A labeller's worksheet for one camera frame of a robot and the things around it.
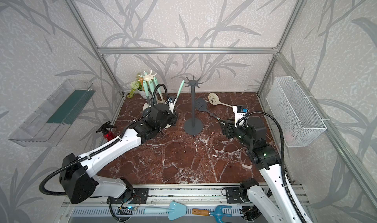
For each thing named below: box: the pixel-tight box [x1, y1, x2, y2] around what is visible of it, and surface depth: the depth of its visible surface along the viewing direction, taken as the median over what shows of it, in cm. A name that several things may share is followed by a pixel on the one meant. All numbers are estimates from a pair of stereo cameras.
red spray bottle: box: [95, 120, 119, 142], surface depth 85 cm
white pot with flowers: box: [126, 73, 146, 100], surface depth 110 cm
